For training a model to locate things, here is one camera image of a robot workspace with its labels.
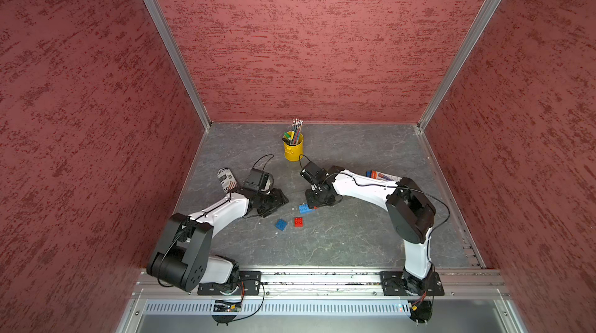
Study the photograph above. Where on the left aluminium corner post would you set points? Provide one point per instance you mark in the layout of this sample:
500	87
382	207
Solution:
177	59

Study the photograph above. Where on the small striped can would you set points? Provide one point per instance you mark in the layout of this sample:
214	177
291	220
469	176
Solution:
226	179

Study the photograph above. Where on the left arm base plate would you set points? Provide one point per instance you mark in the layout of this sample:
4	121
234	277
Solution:
247	283

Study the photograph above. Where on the blue lego plate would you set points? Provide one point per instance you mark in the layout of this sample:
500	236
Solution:
304	209

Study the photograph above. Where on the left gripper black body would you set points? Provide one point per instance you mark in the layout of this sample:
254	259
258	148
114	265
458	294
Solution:
269	202

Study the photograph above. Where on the right aluminium corner post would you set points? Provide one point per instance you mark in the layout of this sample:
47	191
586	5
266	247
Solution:
483	17

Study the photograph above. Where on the red lego brick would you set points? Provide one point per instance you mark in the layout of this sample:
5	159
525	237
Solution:
298	222

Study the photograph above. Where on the aluminium front rail frame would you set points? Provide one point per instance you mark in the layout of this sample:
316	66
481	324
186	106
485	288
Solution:
320	283

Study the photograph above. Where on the white slotted cable duct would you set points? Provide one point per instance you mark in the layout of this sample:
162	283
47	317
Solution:
383	308

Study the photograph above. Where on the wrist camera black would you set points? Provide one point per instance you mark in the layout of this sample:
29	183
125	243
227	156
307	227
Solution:
313	174
259	181

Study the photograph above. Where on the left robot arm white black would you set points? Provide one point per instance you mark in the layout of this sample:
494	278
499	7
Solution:
182	257

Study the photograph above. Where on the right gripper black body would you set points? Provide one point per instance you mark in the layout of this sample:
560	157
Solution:
317	198

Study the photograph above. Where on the aluminium corner post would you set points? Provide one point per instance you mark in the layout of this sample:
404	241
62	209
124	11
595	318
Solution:
483	17
177	59

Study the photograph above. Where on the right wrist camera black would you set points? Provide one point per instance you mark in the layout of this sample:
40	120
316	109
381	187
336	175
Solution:
313	174

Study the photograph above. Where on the white blue red flat box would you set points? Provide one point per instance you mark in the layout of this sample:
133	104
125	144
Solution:
378	175

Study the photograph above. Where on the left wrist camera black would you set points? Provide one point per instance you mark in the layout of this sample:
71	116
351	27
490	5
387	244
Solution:
259	181

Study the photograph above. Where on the blue small lego brick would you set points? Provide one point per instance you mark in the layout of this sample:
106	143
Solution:
281	225

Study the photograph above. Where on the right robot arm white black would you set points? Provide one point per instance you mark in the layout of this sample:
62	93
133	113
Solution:
412	216

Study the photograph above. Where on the pens bundle in cup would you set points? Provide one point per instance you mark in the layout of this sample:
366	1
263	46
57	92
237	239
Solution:
293	130

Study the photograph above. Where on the yellow pen cup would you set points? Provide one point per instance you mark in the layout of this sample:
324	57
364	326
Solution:
293	149

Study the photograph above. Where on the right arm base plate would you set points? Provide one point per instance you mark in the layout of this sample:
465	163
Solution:
402	284

